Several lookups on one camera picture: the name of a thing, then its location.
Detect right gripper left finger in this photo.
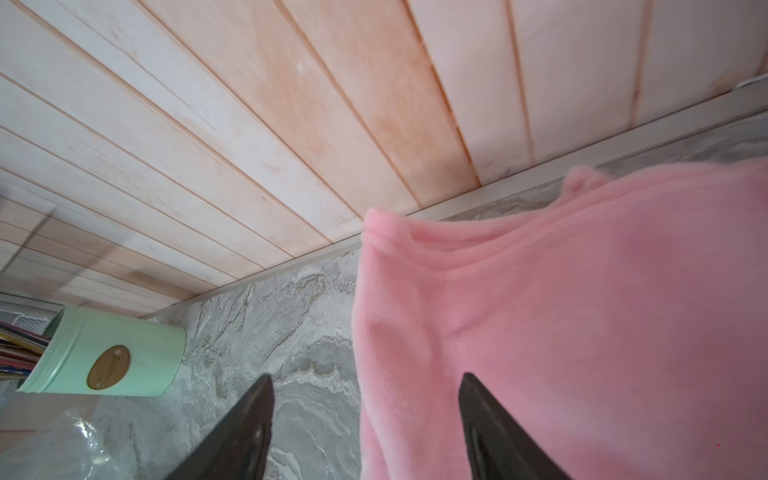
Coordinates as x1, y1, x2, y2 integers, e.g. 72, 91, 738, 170
166, 374, 275, 480

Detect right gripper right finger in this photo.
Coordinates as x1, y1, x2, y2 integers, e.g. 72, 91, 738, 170
458, 372, 569, 480

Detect pink fleece blanket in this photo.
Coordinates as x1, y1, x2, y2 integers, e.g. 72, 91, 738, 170
351, 158, 767, 479

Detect clear plastic vacuum bag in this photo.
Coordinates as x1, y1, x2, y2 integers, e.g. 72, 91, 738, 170
1, 409, 132, 479

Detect white wire mesh shelf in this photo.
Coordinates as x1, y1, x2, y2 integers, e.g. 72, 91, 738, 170
1, 303, 50, 335

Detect coloured pencils in cup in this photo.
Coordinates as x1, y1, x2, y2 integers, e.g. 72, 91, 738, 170
0, 322, 51, 380

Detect mint green pencil cup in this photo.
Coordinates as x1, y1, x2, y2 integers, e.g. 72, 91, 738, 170
17, 307, 186, 397

